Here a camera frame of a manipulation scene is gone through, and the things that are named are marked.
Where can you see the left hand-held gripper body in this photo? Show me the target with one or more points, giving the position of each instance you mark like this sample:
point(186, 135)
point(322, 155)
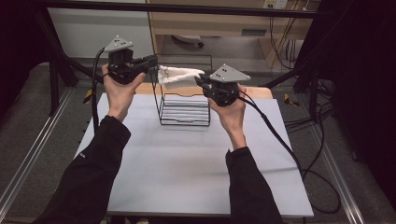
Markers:
point(121, 67)

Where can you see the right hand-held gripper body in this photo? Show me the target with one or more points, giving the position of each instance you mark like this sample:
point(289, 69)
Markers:
point(225, 90)

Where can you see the white towel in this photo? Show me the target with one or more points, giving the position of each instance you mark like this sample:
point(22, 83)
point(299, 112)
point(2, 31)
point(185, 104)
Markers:
point(176, 76)

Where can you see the person's right hand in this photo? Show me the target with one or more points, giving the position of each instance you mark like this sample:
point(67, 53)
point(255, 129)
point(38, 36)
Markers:
point(232, 118)

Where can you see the person's left hand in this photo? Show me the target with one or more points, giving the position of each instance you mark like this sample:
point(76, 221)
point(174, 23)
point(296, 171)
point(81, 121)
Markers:
point(120, 96)

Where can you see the wooden table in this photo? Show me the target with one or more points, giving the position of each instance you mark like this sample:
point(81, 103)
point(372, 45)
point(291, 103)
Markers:
point(258, 92)

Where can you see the office chair base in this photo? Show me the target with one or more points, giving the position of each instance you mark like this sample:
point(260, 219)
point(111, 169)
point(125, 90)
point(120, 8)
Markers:
point(188, 39)

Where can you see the white cabinet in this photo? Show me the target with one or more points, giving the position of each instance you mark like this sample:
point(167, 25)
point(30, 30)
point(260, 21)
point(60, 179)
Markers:
point(87, 29)

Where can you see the light wooden desk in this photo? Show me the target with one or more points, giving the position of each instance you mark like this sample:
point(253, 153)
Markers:
point(218, 23)

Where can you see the pale grey table board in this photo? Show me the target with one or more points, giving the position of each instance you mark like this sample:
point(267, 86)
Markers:
point(186, 155)

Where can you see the black metal frame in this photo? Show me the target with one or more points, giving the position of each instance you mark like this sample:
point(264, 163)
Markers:
point(186, 8)

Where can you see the white wall socket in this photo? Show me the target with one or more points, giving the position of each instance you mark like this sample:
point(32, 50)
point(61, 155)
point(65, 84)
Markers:
point(275, 3)

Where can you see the aluminium floor rail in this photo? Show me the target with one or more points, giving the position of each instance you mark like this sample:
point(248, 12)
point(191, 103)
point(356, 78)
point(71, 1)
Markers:
point(34, 146)
point(339, 177)

